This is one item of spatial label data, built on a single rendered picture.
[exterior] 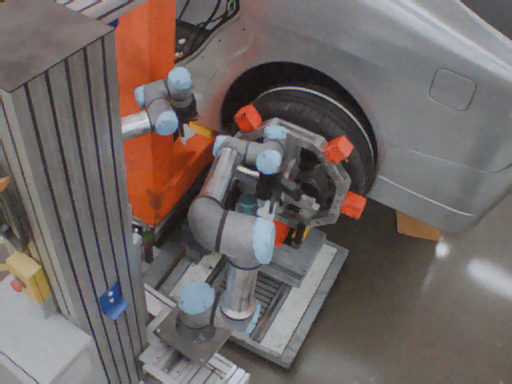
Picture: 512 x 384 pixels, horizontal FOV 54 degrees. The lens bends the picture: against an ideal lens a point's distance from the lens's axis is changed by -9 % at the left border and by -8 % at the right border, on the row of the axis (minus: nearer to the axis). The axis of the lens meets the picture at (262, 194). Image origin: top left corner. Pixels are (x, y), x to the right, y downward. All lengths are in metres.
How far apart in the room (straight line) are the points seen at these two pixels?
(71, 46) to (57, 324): 0.82
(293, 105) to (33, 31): 1.41
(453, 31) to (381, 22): 0.27
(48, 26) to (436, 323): 2.67
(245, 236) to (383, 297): 1.86
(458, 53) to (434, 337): 1.70
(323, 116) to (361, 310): 1.27
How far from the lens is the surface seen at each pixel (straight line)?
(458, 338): 3.20
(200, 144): 2.74
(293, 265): 2.87
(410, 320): 3.14
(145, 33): 1.87
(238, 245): 1.40
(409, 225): 3.54
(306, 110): 2.23
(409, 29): 2.04
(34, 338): 1.53
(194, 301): 1.75
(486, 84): 2.06
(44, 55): 0.98
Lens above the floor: 2.55
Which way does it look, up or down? 48 degrees down
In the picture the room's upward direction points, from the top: 10 degrees clockwise
